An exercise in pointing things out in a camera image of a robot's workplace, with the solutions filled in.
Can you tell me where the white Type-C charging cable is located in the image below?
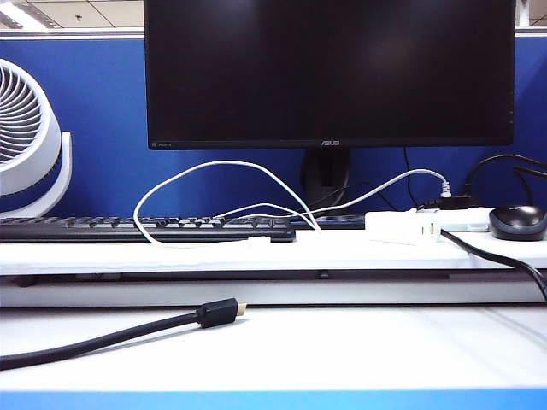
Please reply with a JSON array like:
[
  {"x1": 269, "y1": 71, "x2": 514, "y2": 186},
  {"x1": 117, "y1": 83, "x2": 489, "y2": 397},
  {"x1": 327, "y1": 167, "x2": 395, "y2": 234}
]
[{"x1": 132, "y1": 160, "x2": 322, "y2": 249}]

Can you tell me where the white charging base block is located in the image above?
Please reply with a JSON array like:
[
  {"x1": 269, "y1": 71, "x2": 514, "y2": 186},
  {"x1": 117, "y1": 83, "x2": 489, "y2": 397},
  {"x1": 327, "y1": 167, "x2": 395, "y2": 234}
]
[{"x1": 365, "y1": 209, "x2": 442, "y2": 246}]

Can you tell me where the white foam board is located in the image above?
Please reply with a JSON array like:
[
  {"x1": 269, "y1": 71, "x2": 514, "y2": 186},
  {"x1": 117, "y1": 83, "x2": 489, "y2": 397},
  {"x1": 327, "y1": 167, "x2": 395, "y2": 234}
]
[{"x1": 0, "y1": 228, "x2": 547, "y2": 277}]

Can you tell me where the black monitor stand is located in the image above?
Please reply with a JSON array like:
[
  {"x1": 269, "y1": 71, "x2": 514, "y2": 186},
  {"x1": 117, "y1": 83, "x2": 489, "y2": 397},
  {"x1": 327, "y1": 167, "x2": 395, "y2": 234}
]
[{"x1": 300, "y1": 148, "x2": 352, "y2": 210}]

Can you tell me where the black ASUS computer monitor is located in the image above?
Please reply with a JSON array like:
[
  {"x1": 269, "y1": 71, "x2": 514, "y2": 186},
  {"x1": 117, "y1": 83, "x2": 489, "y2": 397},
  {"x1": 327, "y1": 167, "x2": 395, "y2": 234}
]
[{"x1": 143, "y1": 0, "x2": 517, "y2": 150}]

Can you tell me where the black computer keyboard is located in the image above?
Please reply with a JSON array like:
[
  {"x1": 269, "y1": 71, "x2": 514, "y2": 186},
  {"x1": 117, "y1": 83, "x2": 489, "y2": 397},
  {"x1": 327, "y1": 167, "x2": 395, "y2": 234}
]
[{"x1": 0, "y1": 214, "x2": 297, "y2": 243}]

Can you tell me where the black plug on power strip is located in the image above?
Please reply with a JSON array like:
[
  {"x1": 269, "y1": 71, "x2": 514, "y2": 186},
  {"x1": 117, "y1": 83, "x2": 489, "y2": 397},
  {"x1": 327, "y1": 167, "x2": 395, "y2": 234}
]
[{"x1": 421, "y1": 195, "x2": 479, "y2": 211}]

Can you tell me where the white power strip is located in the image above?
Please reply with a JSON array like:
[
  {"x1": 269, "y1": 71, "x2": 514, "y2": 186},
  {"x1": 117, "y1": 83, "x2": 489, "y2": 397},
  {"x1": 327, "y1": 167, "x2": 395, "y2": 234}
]
[{"x1": 415, "y1": 205, "x2": 497, "y2": 233}]

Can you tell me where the blue office partition panel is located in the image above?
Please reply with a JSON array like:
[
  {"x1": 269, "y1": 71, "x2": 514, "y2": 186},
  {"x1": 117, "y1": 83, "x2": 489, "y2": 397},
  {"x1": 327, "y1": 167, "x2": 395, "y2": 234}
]
[{"x1": 0, "y1": 32, "x2": 547, "y2": 220}]

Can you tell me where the white desk fan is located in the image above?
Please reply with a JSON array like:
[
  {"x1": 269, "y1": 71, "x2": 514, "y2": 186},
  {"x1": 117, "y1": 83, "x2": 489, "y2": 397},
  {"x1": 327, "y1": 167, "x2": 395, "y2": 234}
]
[{"x1": 0, "y1": 58, "x2": 73, "y2": 219}]

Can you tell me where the black computer mouse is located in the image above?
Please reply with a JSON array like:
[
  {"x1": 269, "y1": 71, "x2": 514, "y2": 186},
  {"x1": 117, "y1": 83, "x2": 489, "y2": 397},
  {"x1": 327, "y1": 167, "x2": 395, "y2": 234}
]
[{"x1": 488, "y1": 204, "x2": 547, "y2": 241}]

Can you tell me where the black HDMI cable gold plug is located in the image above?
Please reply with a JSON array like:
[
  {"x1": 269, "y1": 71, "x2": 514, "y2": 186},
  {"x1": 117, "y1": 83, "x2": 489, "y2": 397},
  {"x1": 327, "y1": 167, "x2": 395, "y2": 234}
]
[{"x1": 0, "y1": 297, "x2": 249, "y2": 372}]

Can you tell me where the white cable with ribbed plug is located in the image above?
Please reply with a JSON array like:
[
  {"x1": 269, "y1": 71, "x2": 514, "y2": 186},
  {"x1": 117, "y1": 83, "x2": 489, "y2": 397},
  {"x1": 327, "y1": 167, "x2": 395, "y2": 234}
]
[{"x1": 212, "y1": 168, "x2": 452, "y2": 221}]

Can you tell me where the thin black monitor cable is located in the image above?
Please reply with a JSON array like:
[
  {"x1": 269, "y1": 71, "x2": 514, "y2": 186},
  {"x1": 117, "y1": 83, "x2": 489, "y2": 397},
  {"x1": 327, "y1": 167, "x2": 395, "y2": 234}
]
[{"x1": 403, "y1": 147, "x2": 419, "y2": 208}]

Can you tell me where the thick black power cord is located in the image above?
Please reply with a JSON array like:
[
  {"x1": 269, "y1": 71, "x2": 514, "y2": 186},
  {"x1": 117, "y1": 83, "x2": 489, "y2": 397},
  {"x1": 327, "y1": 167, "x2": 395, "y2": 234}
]
[{"x1": 439, "y1": 228, "x2": 547, "y2": 301}]

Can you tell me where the black looping cable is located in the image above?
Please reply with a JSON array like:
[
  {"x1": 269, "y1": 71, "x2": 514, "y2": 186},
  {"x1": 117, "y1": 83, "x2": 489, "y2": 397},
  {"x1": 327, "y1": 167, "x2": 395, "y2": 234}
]
[{"x1": 463, "y1": 153, "x2": 547, "y2": 196}]

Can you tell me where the thin black mouse cable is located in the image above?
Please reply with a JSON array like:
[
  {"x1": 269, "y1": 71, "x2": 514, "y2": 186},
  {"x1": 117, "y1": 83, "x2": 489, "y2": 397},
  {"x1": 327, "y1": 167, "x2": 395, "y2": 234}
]
[{"x1": 511, "y1": 165, "x2": 547, "y2": 208}]

